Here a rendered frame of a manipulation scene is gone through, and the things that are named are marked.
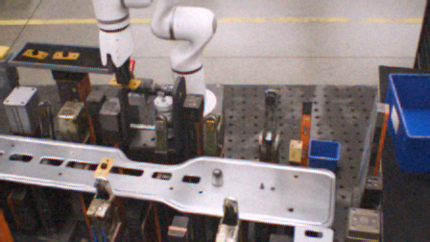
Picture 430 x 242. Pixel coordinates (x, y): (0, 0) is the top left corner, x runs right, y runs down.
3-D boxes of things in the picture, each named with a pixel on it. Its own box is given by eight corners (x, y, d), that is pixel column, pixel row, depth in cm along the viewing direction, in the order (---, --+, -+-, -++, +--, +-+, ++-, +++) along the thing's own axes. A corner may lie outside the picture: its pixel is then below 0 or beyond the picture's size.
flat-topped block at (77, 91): (74, 165, 214) (49, 64, 186) (82, 152, 220) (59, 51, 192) (99, 168, 212) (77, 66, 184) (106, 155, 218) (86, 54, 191)
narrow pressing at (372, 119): (356, 217, 149) (374, 114, 128) (357, 186, 158) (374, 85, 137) (359, 217, 149) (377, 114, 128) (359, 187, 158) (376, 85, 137)
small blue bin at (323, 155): (305, 175, 206) (307, 157, 200) (308, 157, 213) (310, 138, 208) (336, 179, 204) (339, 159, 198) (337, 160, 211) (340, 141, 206)
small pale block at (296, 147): (283, 232, 185) (289, 147, 163) (284, 225, 188) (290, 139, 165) (294, 233, 184) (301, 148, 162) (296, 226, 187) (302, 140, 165)
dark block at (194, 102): (190, 204, 196) (182, 106, 171) (195, 189, 202) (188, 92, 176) (204, 205, 195) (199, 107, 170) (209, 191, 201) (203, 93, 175)
